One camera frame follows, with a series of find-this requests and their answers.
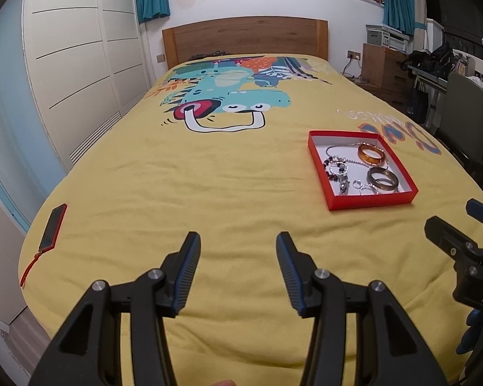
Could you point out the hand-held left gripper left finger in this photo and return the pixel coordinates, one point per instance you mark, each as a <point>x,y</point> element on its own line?
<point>189,265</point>

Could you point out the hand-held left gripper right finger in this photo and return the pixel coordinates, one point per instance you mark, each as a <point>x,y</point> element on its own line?
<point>289,277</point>

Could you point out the dark brown bangle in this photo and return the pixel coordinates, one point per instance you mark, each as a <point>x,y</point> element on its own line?
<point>382,188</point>

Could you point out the red jewelry box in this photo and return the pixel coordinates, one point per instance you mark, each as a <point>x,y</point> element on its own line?
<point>366,202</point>

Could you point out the thin metal bangle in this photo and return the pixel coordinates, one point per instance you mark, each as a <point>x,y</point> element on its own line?
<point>365,193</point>

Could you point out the amber bangle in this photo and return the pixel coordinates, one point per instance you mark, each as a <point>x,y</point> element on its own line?
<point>372,163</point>

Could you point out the person's left hand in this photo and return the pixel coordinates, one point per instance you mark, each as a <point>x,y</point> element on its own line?
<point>224,383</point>

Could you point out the printed yellow blanket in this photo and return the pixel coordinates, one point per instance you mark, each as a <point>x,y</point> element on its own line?
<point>209,169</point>

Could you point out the grey office chair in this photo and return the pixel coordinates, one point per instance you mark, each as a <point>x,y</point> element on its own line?
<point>465,112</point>

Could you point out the dark blue bag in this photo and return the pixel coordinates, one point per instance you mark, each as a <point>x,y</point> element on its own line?
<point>416,101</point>

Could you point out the red cased phone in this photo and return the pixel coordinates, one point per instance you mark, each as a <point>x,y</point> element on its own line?
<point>52,227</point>

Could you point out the grey desk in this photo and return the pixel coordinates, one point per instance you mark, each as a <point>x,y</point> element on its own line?
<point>430,78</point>

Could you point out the black bag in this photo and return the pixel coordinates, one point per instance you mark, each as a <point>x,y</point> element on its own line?
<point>430,58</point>

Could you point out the wooden nightstand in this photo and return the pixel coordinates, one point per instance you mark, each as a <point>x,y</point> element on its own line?
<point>382,76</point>

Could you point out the white printer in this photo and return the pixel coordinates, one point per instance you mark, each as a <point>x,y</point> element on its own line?
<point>386,36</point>

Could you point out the white wardrobe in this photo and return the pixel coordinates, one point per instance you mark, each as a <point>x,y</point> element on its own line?
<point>84,68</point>

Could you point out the wooden headboard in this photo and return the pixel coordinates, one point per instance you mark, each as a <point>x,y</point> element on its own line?
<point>245,36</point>

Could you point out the wall socket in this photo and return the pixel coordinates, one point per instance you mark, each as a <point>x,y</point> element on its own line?
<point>354,54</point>

